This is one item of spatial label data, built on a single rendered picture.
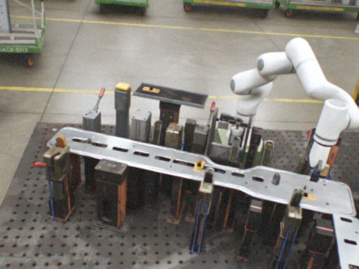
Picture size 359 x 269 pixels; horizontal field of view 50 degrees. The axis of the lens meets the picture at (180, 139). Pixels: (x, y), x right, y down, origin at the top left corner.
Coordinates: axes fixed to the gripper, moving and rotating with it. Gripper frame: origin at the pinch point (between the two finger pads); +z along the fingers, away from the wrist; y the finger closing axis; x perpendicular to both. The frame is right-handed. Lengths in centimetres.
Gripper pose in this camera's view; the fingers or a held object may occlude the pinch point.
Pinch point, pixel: (313, 172)
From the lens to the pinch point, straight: 164.6
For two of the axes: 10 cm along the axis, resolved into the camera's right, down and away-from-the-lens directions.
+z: -0.9, 8.4, 5.3
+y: -2.3, 5.0, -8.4
